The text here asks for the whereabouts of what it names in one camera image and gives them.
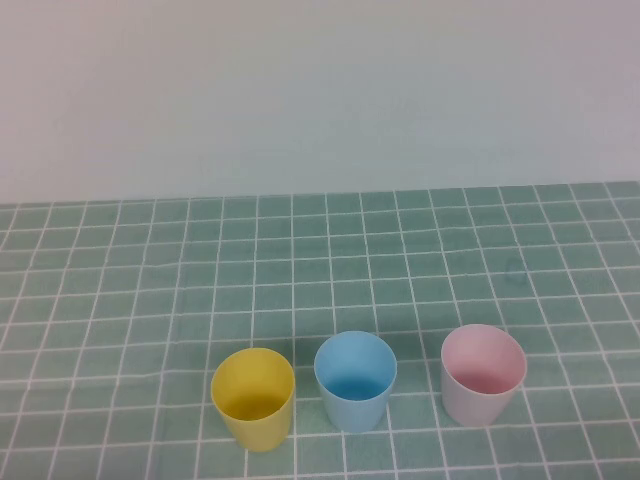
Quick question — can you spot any yellow plastic cup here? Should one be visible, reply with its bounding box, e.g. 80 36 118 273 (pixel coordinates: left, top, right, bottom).
210 347 297 454

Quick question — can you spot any pink plastic cup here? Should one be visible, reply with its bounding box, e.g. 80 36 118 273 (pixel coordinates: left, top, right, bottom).
440 323 529 428

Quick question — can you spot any blue plastic cup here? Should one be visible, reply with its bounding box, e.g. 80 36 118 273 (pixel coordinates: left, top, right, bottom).
313 329 399 434

